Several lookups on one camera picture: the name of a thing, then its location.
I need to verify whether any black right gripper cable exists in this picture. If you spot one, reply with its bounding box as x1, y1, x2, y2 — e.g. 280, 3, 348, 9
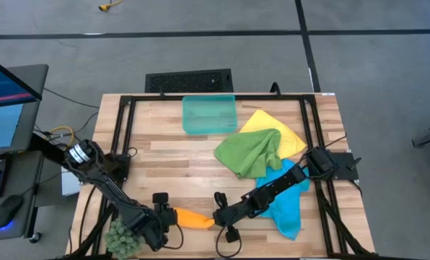
214, 224, 243, 259

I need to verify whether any yellow microfiber towel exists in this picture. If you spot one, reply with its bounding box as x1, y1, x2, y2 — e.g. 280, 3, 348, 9
239, 109, 308, 160

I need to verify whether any black computer mouse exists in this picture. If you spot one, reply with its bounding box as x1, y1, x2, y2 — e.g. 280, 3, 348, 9
0, 194, 25, 230

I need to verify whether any orange microfiber towel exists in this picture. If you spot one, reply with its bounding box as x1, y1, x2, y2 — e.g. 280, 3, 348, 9
174, 207, 216, 230

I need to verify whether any black perforated computer case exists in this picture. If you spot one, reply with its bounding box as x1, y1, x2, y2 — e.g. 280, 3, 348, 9
144, 68, 234, 94

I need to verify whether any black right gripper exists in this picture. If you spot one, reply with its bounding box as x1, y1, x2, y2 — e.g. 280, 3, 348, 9
211, 196, 265, 228

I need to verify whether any yellow cable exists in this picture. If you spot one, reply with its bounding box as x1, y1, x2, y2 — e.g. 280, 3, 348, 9
48, 125, 75, 149

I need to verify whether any teal translucent plastic basket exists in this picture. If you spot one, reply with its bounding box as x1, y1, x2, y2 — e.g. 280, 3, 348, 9
182, 94, 238, 137

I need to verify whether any small artificial green plant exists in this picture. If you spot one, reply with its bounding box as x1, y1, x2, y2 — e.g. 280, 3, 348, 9
105, 215, 146, 260

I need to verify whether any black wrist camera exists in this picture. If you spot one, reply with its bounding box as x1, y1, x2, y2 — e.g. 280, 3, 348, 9
214, 191, 229, 209
152, 192, 170, 213

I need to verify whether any computer monitor with blue screen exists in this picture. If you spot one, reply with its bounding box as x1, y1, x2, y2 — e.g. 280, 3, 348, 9
0, 53, 43, 157

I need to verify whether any grey desk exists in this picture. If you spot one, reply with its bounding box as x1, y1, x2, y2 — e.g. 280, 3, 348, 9
0, 64, 50, 243

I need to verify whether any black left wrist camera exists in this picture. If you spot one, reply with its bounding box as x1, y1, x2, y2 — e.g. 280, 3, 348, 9
152, 192, 170, 213

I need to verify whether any blue microfiber towel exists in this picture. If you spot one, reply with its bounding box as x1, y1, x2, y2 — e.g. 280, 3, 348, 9
255, 158, 312, 241

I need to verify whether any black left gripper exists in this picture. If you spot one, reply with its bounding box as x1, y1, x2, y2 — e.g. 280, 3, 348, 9
148, 205, 180, 238

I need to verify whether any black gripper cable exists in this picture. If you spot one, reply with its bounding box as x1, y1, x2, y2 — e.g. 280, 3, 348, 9
214, 224, 243, 259
162, 222, 185, 251

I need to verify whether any black aluminium table frame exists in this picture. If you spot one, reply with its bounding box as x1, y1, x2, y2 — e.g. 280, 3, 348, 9
69, 92, 377, 260

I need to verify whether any yellow extension plug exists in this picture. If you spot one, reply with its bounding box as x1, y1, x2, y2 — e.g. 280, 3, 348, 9
98, 0, 124, 12

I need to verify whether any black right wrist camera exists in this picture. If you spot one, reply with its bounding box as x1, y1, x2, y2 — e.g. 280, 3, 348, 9
214, 191, 229, 209

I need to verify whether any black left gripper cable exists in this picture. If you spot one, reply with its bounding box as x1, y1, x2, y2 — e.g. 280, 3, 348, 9
162, 222, 185, 251

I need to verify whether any green microfiber towel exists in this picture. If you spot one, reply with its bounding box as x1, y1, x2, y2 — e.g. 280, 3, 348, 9
214, 128, 283, 180

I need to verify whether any white box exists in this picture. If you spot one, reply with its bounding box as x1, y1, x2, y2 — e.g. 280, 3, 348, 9
61, 165, 82, 197

